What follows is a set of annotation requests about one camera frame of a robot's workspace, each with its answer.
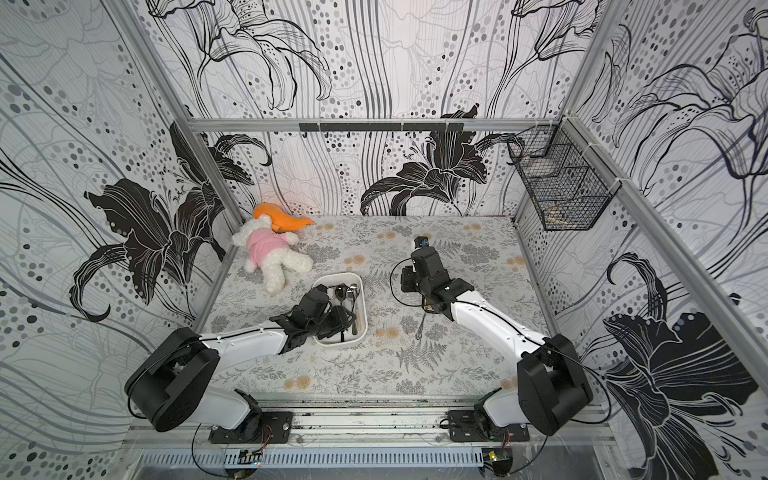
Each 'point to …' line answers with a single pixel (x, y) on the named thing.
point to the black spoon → (341, 292)
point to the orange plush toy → (280, 221)
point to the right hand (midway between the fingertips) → (410, 268)
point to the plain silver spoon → (419, 335)
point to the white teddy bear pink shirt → (271, 250)
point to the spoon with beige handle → (354, 287)
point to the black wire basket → (563, 175)
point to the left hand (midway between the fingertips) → (355, 324)
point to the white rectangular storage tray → (351, 336)
